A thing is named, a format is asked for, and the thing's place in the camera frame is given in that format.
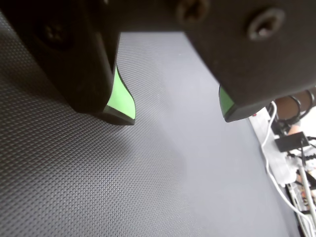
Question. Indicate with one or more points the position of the brown disc with black rim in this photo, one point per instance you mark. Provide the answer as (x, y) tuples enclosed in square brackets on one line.
[(307, 100), (287, 108)]

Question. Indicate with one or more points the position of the white power strip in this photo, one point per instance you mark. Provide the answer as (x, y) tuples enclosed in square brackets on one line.
[(280, 168)]

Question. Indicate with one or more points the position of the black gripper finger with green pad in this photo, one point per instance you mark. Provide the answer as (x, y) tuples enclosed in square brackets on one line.
[(74, 61), (259, 61)]

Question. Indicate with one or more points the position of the silver metal rod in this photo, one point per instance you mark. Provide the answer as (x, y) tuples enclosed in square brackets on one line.
[(306, 190)]

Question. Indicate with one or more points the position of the small black box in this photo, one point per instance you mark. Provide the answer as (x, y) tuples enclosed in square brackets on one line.
[(288, 142)]

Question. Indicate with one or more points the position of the dark grey textured mat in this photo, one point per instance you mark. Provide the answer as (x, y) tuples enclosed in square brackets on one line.
[(148, 172)]

